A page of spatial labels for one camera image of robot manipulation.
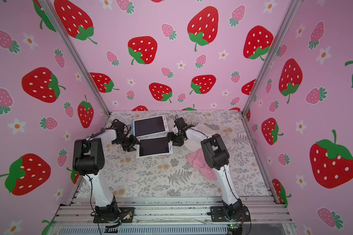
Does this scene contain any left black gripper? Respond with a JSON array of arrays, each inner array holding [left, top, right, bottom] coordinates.
[[115, 135, 142, 152]]

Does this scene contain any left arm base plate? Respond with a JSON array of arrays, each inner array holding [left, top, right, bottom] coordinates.
[[93, 207, 135, 224]]

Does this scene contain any pink fluffy cloth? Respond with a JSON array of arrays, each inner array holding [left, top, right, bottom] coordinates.
[[187, 148, 217, 181]]

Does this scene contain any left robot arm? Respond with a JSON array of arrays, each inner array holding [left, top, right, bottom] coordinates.
[[72, 119, 140, 221]]

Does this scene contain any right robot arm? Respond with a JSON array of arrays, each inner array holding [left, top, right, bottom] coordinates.
[[167, 117, 244, 220]]

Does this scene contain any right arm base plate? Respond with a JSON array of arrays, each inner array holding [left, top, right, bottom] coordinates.
[[207, 206, 251, 223]]

